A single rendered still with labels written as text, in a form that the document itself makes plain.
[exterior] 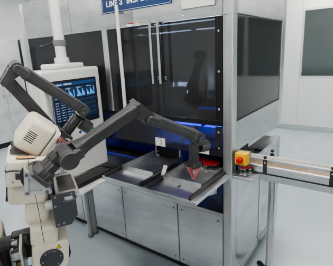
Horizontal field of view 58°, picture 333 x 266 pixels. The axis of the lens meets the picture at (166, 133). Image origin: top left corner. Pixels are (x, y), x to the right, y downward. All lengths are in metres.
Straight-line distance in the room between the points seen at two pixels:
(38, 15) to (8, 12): 4.22
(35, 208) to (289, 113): 5.61
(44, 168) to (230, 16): 1.19
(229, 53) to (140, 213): 1.43
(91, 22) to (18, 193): 1.42
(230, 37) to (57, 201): 1.20
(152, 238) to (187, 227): 0.40
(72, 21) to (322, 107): 4.93
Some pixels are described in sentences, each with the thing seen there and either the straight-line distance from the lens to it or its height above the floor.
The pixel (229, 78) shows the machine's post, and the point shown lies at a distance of 1.74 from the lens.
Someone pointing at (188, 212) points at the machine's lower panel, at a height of 0.53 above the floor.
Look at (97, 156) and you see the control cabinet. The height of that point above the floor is 0.88.
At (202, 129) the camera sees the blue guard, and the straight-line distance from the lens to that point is 1.88.
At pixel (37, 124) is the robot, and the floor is 1.36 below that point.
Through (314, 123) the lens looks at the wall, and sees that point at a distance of 6.44.
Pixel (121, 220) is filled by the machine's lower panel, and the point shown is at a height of 0.25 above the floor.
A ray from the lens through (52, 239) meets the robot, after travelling 1.54.
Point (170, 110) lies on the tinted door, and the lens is 1.99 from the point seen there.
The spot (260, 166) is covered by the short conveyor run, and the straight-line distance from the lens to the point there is 1.91.
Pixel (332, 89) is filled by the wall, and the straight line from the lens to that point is 6.28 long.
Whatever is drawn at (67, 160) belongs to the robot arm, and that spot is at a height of 1.23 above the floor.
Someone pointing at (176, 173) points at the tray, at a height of 0.88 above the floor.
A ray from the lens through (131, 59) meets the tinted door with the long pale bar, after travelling 2.16.
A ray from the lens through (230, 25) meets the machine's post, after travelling 1.74.
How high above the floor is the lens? 1.62
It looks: 15 degrees down
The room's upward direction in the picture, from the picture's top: 3 degrees counter-clockwise
